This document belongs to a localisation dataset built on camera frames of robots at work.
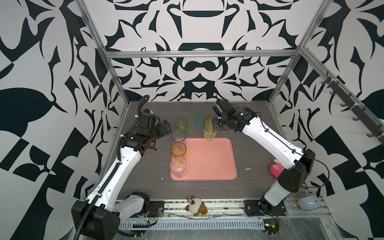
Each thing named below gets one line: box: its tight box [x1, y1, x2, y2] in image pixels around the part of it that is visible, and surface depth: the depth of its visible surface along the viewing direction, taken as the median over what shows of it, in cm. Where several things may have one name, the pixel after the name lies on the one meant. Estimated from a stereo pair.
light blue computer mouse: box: [294, 194, 322, 211], surface depth 73 cm
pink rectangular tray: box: [170, 137, 238, 181], surface depth 90 cm
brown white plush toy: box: [184, 195, 208, 217], surface depth 74 cm
